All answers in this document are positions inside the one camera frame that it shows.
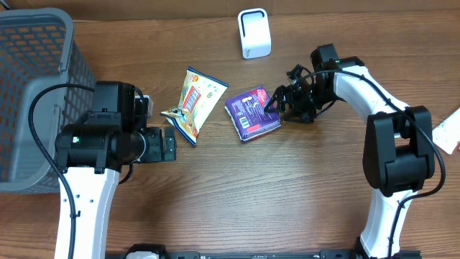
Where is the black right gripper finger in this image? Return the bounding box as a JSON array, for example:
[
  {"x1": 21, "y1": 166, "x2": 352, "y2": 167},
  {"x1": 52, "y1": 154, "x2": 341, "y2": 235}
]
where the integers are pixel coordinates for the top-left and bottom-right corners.
[
  {"x1": 286, "y1": 64, "x2": 311, "y2": 85},
  {"x1": 264, "y1": 86, "x2": 288, "y2": 113}
]

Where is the red purple pad package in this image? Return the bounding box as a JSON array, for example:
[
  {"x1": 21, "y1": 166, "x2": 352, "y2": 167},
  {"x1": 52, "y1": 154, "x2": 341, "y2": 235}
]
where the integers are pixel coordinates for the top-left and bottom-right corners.
[{"x1": 224, "y1": 86, "x2": 281, "y2": 142}]

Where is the yellow snack chip bag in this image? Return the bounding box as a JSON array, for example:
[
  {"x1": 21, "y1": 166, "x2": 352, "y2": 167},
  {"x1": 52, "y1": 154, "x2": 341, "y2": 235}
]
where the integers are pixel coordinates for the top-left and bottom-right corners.
[{"x1": 160, "y1": 67, "x2": 229, "y2": 146}]

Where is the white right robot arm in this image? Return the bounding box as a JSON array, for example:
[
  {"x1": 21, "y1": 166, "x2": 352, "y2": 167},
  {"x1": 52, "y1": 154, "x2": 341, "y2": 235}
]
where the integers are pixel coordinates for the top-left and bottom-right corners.
[{"x1": 264, "y1": 44, "x2": 435, "y2": 258}]

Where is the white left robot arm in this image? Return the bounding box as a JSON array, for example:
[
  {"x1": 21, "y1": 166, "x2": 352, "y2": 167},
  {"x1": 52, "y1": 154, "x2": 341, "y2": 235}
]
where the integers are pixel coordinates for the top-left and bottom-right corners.
[{"x1": 54, "y1": 123, "x2": 177, "y2": 258}]

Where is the white barcode scanner stand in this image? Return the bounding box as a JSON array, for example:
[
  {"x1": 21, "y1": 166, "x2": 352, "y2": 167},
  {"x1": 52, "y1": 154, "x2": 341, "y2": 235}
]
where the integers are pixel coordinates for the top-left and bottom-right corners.
[{"x1": 237, "y1": 8, "x2": 272, "y2": 59}]

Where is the grey plastic mesh basket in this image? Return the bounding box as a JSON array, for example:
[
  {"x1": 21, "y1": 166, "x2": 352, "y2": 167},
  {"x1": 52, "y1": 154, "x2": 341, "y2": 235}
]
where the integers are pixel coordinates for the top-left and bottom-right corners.
[{"x1": 0, "y1": 7, "x2": 98, "y2": 195}]

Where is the white paper sheet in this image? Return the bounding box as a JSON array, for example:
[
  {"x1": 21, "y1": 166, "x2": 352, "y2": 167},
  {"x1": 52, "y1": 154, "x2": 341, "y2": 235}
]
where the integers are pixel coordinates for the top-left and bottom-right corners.
[{"x1": 433, "y1": 109, "x2": 460, "y2": 155}]

